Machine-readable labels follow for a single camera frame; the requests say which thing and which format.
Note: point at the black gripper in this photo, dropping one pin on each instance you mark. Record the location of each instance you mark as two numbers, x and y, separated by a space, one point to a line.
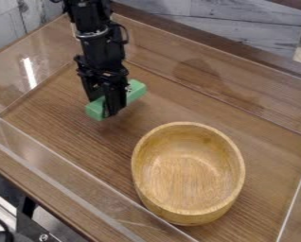
100 64

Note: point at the green rectangular block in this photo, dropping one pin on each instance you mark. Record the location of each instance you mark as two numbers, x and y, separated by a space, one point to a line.
95 108

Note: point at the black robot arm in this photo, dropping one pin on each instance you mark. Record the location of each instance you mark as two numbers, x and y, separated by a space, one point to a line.
86 12

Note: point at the brown wooden bowl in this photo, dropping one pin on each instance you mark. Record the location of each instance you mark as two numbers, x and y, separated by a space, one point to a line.
187 171

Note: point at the black table leg bracket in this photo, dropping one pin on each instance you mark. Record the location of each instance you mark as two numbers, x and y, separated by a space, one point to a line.
26 227

